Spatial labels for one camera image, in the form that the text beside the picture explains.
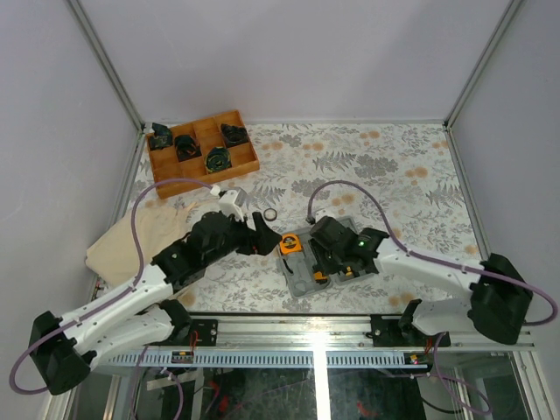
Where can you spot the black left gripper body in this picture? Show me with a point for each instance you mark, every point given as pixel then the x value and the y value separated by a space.
pixel 241 240

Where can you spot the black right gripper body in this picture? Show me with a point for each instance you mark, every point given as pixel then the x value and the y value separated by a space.
pixel 328 261

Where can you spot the orange tape measure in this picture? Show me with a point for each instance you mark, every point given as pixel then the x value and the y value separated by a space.
pixel 289 245

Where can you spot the black tape roll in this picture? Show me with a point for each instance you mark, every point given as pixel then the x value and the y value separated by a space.
pixel 270 214

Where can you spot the orange hex key set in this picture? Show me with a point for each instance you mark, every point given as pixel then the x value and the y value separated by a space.
pixel 321 279

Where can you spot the grey plastic tool case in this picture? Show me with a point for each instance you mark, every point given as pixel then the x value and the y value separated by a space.
pixel 301 284

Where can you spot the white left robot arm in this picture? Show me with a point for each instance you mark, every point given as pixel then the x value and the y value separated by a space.
pixel 142 311

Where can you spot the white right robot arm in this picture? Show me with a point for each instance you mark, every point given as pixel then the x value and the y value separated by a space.
pixel 488 298

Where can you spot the dark rolled item centre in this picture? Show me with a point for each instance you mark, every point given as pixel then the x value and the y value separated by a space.
pixel 218 159

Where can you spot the dark rolled item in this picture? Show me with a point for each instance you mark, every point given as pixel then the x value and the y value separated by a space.
pixel 234 135
pixel 161 137
pixel 186 147
pixel 218 159

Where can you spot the dark rolled item back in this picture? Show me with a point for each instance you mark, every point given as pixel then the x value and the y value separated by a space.
pixel 234 135

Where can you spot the wooden compartment tray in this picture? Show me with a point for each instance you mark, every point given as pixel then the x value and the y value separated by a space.
pixel 207 134

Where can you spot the beige cloth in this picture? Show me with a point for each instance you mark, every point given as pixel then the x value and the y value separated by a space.
pixel 114 258

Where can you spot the dark rolled item far left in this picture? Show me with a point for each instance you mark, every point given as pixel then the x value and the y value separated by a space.
pixel 161 137

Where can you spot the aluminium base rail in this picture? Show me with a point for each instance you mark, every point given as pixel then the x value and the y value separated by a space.
pixel 277 341

